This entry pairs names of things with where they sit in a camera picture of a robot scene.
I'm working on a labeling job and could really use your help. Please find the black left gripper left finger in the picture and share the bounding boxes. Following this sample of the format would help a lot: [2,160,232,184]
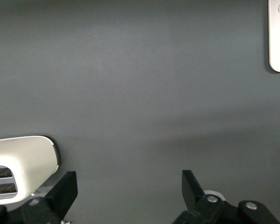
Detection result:
[0,171,78,224]

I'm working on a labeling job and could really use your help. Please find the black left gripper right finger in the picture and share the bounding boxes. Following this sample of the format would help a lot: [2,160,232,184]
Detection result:
[171,169,280,224]

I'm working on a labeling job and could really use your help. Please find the white toaster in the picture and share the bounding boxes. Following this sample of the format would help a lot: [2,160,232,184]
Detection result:
[0,135,61,203]

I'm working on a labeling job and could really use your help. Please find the dark grey table cloth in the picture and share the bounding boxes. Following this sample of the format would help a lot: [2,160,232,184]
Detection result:
[0,0,280,224]

